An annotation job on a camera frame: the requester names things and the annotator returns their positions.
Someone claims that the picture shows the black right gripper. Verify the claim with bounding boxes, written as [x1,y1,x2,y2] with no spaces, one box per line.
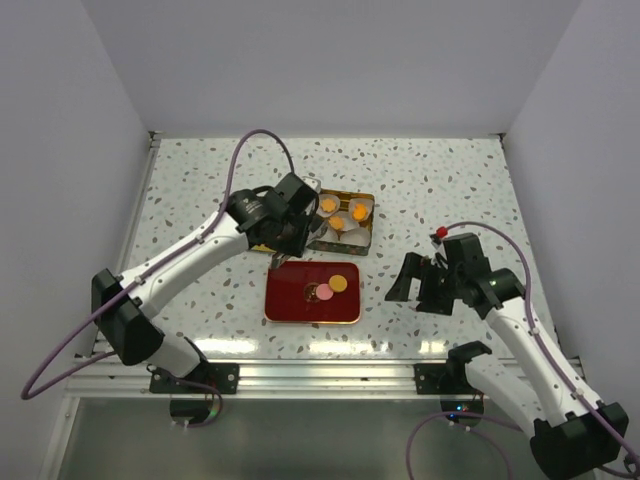
[385,251,464,316]

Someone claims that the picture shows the steel serving tongs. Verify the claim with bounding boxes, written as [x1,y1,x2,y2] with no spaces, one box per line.
[269,217,328,270]

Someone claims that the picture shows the orange leaf cookie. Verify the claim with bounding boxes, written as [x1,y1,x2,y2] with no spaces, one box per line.
[329,215,346,231]

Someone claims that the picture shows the tan round biscuit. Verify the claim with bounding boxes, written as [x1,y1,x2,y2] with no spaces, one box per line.
[328,275,348,293]

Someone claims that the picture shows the orange fish cookie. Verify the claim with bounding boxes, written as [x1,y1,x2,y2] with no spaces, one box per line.
[352,204,368,222]

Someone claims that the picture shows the green tin lid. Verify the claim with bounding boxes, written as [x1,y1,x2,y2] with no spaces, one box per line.
[251,244,274,253]

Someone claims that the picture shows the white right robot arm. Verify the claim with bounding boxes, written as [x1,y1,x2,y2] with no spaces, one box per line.
[385,229,629,479]

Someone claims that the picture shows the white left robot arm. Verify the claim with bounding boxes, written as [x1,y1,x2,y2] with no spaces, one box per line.
[92,173,326,393]

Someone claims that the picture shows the white paper cup bottom left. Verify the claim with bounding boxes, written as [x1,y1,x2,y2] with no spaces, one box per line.
[315,226,337,243]

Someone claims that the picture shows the white paper cup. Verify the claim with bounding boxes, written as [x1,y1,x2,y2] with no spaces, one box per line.
[340,227,371,247]
[328,211,359,234]
[315,226,337,243]
[317,194,341,218]
[348,197,374,223]

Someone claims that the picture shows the white paper cup top left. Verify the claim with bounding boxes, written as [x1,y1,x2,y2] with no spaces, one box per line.
[317,194,341,218]

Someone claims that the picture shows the white paper cup centre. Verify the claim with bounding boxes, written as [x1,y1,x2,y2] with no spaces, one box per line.
[328,211,359,234]

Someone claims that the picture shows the pink sandwich cookie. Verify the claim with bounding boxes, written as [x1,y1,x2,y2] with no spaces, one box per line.
[315,283,334,301]

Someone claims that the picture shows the red lacquer tray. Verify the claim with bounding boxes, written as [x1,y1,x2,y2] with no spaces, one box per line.
[264,261,361,325]

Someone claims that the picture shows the green cookie tin box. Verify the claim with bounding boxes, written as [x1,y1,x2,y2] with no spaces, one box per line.
[308,189,376,257]

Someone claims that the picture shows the white paper cup bottom right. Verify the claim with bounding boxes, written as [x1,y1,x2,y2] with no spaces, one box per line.
[340,227,371,247]

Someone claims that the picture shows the white paper cup top right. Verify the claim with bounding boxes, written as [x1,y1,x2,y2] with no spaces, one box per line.
[348,197,374,223]

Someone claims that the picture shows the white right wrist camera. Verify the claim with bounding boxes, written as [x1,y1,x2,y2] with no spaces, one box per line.
[430,226,449,254]

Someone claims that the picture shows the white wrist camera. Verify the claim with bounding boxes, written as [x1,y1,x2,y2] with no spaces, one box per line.
[430,226,449,254]
[302,177,321,193]

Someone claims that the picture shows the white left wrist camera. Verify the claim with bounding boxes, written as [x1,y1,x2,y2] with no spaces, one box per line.
[302,177,321,193]

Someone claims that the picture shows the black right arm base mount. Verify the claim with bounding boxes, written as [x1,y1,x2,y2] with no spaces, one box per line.
[413,341,492,395]

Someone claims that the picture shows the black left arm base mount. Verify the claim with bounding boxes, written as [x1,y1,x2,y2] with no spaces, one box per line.
[146,337,240,395]

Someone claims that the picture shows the aluminium frame rail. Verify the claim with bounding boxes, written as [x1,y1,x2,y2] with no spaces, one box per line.
[64,358,473,400]

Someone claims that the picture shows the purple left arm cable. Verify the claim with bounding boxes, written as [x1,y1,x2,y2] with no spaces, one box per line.
[20,129,296,400]

